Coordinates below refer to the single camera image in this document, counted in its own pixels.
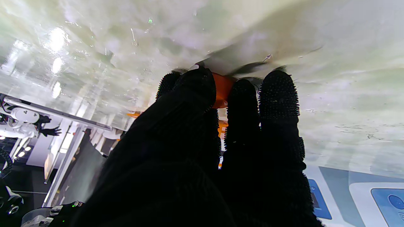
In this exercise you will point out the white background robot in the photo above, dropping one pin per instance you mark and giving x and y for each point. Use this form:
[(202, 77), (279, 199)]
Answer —
[(19, 121)]

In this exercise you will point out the orange screw cap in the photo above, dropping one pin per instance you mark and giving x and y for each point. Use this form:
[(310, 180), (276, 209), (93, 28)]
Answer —
[(222, 88)]

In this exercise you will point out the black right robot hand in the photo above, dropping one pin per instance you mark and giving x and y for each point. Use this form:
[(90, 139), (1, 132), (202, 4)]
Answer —
[(68, 212)]

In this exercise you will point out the printed laboratory backdrop poster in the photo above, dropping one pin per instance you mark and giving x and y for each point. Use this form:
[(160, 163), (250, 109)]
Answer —
[(347, 195)]

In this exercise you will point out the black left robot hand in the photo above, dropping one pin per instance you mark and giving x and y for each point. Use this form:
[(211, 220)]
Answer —
[(176, 164)]

